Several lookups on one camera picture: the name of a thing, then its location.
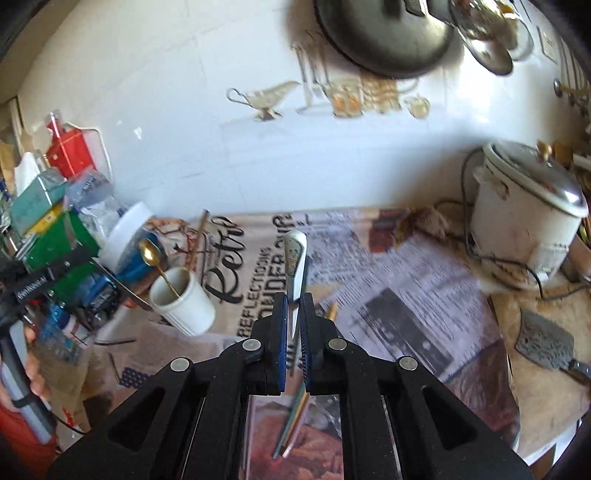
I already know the white ceramic cup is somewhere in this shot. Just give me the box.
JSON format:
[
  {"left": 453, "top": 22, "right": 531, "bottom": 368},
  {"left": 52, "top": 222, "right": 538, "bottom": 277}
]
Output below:
[{"left": 149, "top": 268, "right": 217, "bottom": 337}]

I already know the person's left hand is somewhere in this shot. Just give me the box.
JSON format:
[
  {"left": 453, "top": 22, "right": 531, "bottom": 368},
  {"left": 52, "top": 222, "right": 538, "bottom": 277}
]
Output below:
[{"left": 22, "top": 323, "right": 52, "bottom": 404}]

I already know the brown crumpled scrap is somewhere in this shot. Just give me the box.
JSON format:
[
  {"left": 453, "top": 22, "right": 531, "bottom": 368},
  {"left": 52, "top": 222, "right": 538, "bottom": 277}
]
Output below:
[{"left": 401, "top": 207, "right": 450, "bottom": 237}]

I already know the teal tissue box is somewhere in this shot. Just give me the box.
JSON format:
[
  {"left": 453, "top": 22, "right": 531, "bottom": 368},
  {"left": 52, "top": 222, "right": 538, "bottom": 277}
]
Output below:
[{"left": 9, "top": 152, "right": 68, "bottom": 236}]

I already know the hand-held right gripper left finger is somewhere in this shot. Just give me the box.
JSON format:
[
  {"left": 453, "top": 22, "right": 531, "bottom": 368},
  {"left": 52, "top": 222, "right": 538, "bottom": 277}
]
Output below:
[{"left": 46, "top": 292, "right": 290, "bottom": 480}]

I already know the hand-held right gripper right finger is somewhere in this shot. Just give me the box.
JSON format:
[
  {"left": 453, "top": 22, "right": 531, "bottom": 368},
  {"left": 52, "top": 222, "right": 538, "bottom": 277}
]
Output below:
[{"left": 299, "top": 294, "right": 535, "bottom": 480}]

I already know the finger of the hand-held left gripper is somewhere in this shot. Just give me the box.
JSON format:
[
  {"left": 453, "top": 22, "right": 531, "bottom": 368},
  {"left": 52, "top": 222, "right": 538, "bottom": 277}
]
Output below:
[{"left": 44, "top": 246, "right": 102, "bottom": 281}]

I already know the gold spoon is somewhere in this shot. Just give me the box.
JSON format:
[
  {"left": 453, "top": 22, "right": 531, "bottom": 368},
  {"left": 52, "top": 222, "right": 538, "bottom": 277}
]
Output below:
[{"left": 139, "top": 239, "right": 183, "bottom": 298}]

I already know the white handled knife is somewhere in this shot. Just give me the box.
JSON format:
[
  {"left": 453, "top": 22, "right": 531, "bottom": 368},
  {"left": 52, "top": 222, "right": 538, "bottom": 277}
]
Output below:
[{"left": 281, "top": 230, "right": 309, "bottom": 374}]

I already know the white rice cooker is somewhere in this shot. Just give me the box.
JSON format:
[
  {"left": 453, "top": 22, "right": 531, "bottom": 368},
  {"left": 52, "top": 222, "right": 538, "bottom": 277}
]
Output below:
[{"left": 471, "top": 141, "right": 589, "bottom": 289}]

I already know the yellow box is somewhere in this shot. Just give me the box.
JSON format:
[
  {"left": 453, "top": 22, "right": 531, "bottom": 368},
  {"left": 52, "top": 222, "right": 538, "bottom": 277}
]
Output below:
[{"left": 23, "top": 203, "right": 65, "bottom": 237}]

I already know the white looped cable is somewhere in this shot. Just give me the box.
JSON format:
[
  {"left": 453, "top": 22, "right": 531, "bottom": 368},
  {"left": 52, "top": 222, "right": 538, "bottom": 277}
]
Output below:
[{"left": 69, "top": 122, "right": 114, "bottom": 176}]

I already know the newspaper print table cloth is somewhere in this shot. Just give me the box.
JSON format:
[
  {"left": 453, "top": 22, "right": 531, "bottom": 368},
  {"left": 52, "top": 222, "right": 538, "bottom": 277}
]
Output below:
[{"left": 88, "top": 208, "right": 522, "bottom": 480}]

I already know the patterned blade cleaver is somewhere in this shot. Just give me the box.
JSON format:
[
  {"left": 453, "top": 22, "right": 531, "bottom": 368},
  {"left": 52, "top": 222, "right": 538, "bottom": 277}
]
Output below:
[{"left": 515, "top": 309, "right": 591, "bottom": 386}]

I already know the steel table knife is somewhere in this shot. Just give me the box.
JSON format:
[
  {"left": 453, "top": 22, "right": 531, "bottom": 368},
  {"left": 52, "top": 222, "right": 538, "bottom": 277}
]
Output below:
[{"left": 90, "top": 258, "right": 154, "bottom": 311}]

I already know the green tin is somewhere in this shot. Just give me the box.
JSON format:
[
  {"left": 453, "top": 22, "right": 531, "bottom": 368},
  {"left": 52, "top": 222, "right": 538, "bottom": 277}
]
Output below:
[{"left": 23, "top": 210, "right": 100, "bottom": 296}]

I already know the white bowl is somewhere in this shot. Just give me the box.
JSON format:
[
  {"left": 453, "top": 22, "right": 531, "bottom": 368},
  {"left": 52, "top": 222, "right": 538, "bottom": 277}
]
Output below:
[{"left": 99, "top": 200, "right": 155, "bottom": 273}]

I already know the blue printed plastic bag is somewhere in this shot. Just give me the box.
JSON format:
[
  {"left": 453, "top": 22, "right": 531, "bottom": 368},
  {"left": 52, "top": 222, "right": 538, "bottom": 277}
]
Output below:
[{"left": 65, "top": 168, "right": 114, "bottom": 208}]

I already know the blue bowl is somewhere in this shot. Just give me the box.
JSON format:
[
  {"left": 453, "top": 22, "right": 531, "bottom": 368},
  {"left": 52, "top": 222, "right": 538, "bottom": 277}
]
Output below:
[{"left": 117, "top": 231, "right": 167, "bottom": 283}]

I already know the wooden cutting board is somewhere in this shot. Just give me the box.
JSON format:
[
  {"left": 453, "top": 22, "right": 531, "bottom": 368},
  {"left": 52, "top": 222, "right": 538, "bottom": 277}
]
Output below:
[{"left": 489, "top": 291, "right": 591, "bottom": 457}]

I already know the brass wall faucet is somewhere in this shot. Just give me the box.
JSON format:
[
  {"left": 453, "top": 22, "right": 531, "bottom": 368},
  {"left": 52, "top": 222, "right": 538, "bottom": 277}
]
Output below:
[{"left": 554, "top": 78, "right": 591, "bottom": 108}]

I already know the round steel ladle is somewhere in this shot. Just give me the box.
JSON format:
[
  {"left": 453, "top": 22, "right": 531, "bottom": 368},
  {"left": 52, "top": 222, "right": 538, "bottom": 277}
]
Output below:
[{"left": 464, "top": 32, "right": 515, "bottom": 77}]

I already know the white wall outlet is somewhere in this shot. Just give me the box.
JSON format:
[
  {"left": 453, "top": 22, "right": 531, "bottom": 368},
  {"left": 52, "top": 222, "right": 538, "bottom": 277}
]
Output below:
[{"left": 538, "top": 28, "right": 559, "bottom": 63}]

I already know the red tin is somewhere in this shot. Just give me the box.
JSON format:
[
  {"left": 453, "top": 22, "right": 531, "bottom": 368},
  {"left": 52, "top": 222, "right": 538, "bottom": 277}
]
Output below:
[{"left": 46, "top": 129, "right": 98, "bottom": 178}]

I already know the black frying pan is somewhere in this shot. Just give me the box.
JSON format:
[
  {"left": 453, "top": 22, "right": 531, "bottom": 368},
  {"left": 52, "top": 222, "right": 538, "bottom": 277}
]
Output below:
[{"left": 314, "top": 0, "right": 458, "bottom": 78}]

